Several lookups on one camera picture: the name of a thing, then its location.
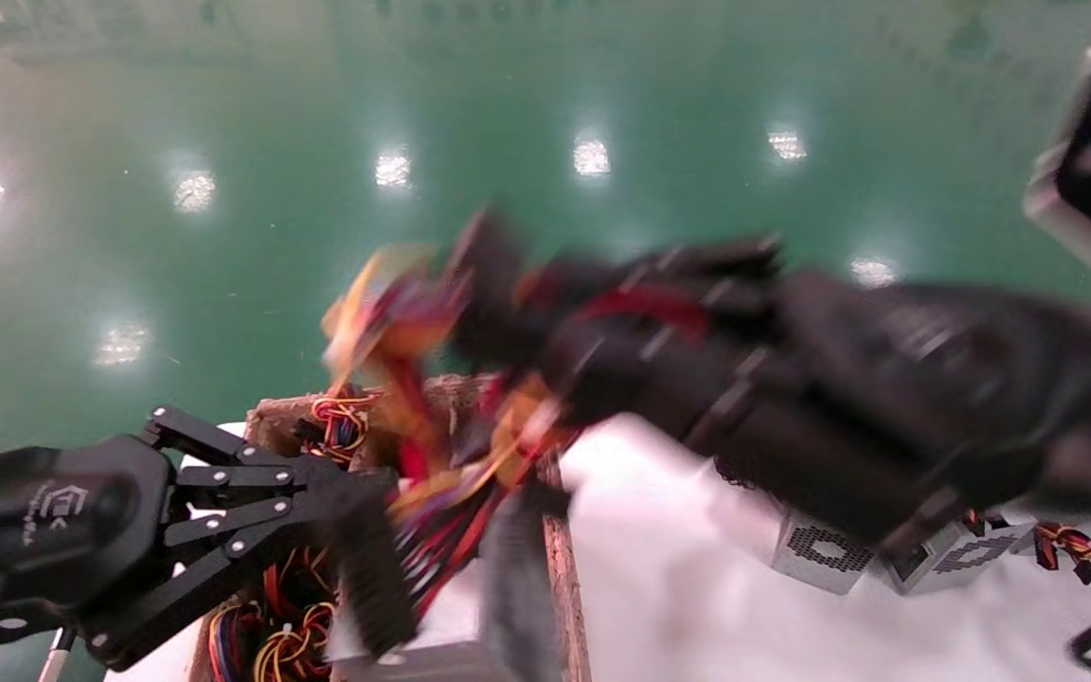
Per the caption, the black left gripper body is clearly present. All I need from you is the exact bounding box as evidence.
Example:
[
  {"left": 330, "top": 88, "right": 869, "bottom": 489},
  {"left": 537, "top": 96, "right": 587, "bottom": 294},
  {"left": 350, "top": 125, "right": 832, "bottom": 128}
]
[{"left": 0, "top": 436, "right": 177, "bottom": 653}]

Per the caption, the brown cardboard divider box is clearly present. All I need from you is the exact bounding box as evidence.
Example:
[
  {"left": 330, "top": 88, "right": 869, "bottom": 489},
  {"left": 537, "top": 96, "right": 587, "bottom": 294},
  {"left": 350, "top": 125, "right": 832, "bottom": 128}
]
[{"left": 188, "top": 374, "right": 594, "bottom": 682}]

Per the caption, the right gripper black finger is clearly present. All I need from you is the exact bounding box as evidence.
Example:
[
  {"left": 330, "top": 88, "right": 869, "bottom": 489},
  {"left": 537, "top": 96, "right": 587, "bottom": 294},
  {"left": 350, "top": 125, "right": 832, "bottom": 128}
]
[
  {"left": 544, "top": 305, "right": 776, "bottom": 451},
  {"left": 451, "top": 210, "right": 788, "bottom": 334}
]

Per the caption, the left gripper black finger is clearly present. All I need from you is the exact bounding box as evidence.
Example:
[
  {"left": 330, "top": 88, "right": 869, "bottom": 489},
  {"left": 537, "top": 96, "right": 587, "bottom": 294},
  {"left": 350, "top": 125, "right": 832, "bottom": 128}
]
[
  {"left": 81, "top": 491, "right": 397, "bottom": 672},
  {"left": 141, "top": 405, "right": 397, "bottom": 503}
]

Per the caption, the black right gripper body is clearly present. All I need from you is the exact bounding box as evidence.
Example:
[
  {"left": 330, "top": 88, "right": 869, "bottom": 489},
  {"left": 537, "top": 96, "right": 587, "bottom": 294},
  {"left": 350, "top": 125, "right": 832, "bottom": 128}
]
[{"left": 688, "top": 270, "right": 1077, "bottom": 560}]

